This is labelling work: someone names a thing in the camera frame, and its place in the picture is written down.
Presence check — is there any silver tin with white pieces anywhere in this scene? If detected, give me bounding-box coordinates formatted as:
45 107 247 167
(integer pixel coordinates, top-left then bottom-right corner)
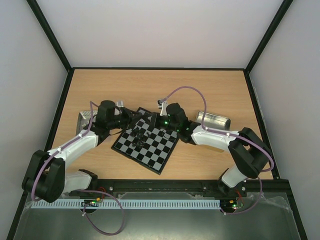
75 110 91 135

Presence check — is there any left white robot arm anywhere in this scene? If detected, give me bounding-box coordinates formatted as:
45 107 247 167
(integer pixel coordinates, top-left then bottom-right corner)
22 100 143 203

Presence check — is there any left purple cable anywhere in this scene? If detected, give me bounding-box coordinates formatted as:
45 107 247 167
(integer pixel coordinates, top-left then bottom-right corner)
31 101 100 202

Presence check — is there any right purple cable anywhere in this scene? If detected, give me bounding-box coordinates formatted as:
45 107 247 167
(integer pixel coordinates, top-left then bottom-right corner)
163 86 275 173

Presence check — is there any black and silver chessboard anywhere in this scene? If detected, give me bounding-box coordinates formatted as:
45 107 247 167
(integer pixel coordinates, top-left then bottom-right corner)
111 119 179 175

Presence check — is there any pile of black chess pieces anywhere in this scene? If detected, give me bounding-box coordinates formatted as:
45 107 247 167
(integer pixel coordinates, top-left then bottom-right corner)
128 127 150 148

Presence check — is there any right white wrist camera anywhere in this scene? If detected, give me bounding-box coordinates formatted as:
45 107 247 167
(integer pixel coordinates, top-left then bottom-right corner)
157 99 168 116

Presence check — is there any empty gold-rimmed metal tin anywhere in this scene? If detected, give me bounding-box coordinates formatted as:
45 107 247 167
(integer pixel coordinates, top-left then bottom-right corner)
189 110 231 154

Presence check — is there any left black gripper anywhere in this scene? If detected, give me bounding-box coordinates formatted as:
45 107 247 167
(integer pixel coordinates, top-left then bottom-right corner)
108 107 143 133

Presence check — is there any light blue slotted cable duct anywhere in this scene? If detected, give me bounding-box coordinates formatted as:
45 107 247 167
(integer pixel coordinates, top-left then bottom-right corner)
31 199 221 210

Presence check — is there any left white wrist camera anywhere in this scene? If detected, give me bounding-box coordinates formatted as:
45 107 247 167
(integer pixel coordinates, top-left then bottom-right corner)
115 100 125 108

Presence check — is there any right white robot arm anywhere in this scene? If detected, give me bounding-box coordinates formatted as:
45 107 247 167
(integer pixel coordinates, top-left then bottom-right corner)
142 103 274 196

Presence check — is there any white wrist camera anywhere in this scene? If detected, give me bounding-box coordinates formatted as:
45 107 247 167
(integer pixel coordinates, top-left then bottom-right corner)
157 99 168 116
115 100 125 108

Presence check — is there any black aluminium frame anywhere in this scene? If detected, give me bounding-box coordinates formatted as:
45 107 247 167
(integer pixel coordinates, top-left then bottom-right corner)
6 0 308 240

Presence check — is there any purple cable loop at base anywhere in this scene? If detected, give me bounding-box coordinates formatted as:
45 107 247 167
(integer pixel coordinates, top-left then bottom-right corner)
81 189 129 235

